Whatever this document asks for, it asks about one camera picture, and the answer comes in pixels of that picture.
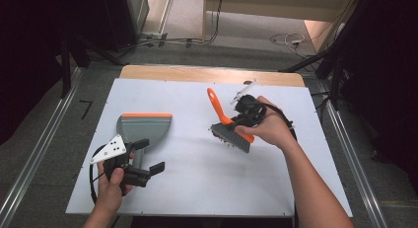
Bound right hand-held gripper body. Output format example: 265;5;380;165
229;78;268;129

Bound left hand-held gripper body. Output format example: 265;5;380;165
90;133;152;196

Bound grey dustpan with orange edge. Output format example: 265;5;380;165
115;113;174;173

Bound orange-handled grey brush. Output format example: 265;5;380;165
206;87;256;154

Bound person's right hand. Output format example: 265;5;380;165
234;95;299;151

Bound person's left hand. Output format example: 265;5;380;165
95;151;136;216

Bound white table cover sheet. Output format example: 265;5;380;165
65;78;353;218

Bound wooden table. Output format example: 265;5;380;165
118;64;307;88

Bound black stand legs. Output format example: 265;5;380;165
279;0;374;108
59;35;127;100

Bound grey floor power strip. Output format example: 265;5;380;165
140;32;170;47

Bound black curtain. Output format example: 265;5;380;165
328;0;418;192
0;0;132;145

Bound grey cabinet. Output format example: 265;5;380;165
123;0;151;38

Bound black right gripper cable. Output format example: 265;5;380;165
259;102;299;144

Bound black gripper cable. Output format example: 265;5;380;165
89;143;111;205
259;102;299;144

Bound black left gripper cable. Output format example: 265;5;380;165
89;143;111;205

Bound metal floor rail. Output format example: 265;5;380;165
0;66;84;228
323;99;390;228

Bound white floor cable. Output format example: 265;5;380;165
269;32;309;51

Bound black power cable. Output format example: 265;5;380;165
164;0;226;46

